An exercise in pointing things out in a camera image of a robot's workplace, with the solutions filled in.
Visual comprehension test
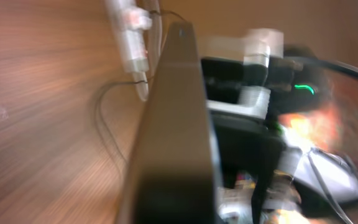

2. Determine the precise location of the smartphone with teal screen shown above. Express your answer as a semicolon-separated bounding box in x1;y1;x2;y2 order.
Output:
116;22;222;223

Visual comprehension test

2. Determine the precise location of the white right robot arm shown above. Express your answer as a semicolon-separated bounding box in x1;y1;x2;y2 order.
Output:
201;49;358;223

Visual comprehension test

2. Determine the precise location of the black charging cable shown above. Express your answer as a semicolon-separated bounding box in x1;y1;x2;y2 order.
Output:
93;9;186;164

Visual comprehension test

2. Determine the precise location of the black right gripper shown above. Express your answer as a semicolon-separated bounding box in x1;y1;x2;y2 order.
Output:
201;57;328;223

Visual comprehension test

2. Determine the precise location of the white power strip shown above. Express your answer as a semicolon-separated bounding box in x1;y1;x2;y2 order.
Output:
105;0;152;72

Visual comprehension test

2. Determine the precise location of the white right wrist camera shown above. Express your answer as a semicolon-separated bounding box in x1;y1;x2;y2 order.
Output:
201;28;284;120

